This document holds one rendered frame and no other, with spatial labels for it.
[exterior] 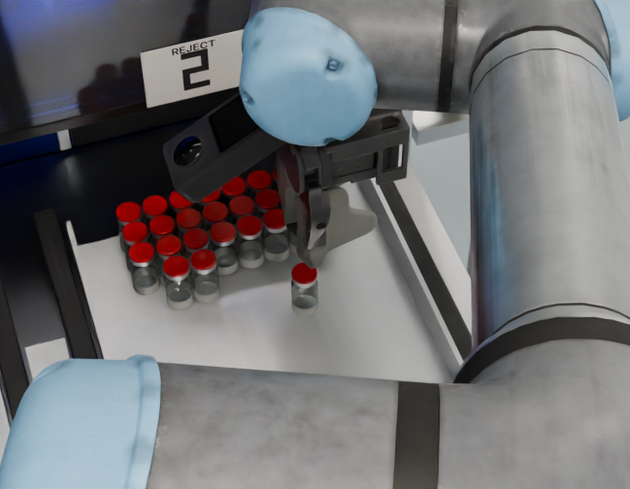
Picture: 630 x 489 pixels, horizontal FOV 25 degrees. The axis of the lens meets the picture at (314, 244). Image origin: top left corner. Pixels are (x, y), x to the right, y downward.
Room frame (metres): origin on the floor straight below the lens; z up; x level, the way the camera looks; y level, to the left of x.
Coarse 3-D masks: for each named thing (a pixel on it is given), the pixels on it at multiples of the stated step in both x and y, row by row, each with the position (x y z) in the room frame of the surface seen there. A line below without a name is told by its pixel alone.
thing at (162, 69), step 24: (168, 48) 0.82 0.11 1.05; (192, 48) 0.82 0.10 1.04; (216, 48) 0.83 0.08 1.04; (240, 48) 0.84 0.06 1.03; (144, 72) 0.81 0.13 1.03; (168, 72) 0.82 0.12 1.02; (216, 72) 0.83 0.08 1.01; (240, 72) 0.84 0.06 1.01; (168, 96) 0.82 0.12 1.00; (192, 96) 0.82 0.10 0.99
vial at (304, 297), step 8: (296, 288) 0.68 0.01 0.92; (304, 288) 0.68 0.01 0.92; (312, 288) 0.68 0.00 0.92; (296, 296) 0.68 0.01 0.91; (304, 296) 0.68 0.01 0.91; (312, 296) 0.68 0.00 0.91; (296, 304) 0.68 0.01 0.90; (304, 304) 0.68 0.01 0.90; (312, 304) 0.68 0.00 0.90; (296, 312) 0.68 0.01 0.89; (304, 312) 0.68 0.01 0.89; (312, 312) 0.68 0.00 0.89
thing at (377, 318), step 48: (384, 240) 0.76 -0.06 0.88; (96, 288) 0.71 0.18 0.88; (192, 288) 0.71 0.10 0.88; (240, 288) 0.71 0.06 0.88; (288, 288) 0.71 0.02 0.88; (336, 288) 0.71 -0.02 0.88; (384, 288) 0.71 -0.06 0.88; (96, 336) 0.65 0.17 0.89; (144, 336) 0.66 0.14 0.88; (192, 336) 0.66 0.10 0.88; (240, 336) 0.66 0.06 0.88; (288, 336) 0.66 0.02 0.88; (336, 336) 0.66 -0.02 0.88; (384, 336) 0.66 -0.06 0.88; (432, 336) 0.66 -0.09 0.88
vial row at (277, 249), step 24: (264, 216) 0.75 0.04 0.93; (168, 240) 0.72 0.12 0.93; (192, 240) 0.72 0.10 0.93; (216, 240) 0.72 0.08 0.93; (240, 240) 0.73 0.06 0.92; (264, 240) 0.74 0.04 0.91; (288, 240) 0.74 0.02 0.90; (144, 264) 0.70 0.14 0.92; (216, 264) 0.72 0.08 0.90; (144, 288) 0.70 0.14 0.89
